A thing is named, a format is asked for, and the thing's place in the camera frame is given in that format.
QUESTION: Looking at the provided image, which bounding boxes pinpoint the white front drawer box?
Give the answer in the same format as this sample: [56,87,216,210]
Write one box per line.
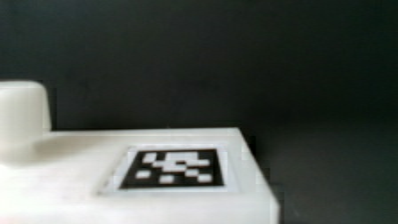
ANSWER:
[0,81,281,224]

